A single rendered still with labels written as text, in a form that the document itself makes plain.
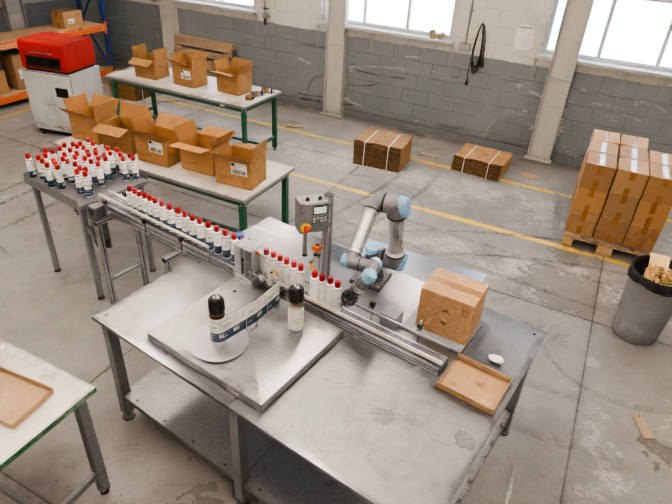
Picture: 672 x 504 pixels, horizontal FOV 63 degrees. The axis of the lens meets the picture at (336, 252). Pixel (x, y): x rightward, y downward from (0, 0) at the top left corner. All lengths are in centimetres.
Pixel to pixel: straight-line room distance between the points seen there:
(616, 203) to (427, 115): 348
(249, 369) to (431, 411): 90
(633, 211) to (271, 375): 416
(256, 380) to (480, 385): 112
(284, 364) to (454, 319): 93
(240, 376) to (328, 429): 50
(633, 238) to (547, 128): 252
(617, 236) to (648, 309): 141
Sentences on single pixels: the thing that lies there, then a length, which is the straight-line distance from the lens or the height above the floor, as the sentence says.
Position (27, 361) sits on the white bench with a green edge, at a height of 80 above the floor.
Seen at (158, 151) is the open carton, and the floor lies 91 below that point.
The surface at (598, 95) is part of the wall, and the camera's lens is 790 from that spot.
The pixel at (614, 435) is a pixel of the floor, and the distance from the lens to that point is 418.
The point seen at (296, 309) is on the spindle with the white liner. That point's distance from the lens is 283.
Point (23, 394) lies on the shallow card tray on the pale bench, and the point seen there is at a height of 80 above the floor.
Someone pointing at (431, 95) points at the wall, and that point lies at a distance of 831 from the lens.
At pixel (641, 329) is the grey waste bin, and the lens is 490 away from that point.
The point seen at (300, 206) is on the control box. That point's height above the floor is 146.
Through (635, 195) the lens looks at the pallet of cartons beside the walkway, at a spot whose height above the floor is 68.
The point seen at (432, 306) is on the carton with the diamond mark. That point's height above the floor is 102.
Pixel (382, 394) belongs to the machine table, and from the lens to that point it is 276.
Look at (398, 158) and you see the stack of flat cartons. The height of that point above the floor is 19.
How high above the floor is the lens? 283
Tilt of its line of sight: 33 degrees down
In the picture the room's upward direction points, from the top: 4 degrees clockwise
